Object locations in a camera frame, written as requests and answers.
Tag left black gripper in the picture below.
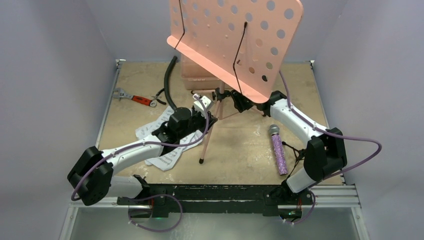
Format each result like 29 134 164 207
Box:
178 109 218 141

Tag purple cable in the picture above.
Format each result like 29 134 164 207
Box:
278 70 383 186
70 95 210 202

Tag black curved hose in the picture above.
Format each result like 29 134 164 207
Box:
163 55 180 112

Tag top sheet music page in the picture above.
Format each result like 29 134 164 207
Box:
145 109 203 172

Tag lower sheet music page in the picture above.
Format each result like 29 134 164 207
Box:
135 114 203 172

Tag purple glitter microphone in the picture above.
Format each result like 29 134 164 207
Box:
268 124 288 176

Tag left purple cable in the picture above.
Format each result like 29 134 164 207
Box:
70 95 210 202

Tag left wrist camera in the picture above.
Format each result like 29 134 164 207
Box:
193 93 214 116

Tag black handled pliers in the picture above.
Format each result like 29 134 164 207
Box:
152 88 167 105

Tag pink plastic storage box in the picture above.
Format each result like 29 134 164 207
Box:
180 54 221 90

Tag sheet music page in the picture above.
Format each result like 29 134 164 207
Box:
145 109 203 172
135 114 203 172

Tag aluminium table frame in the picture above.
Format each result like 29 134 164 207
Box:
58 58 370 240

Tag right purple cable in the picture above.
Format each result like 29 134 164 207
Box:
278 70 383 186

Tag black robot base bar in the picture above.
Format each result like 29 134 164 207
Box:
117 183 313 218

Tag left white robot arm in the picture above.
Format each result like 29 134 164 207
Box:
67 107 218 206

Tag pink folding music stand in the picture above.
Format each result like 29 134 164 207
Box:
166 0 304 165

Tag black microphone tripod stand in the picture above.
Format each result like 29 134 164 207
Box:
281 141 306 178

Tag red handled adjustable wrench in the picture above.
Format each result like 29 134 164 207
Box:
112 87 157 108

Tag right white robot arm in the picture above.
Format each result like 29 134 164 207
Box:
230 90 347 204

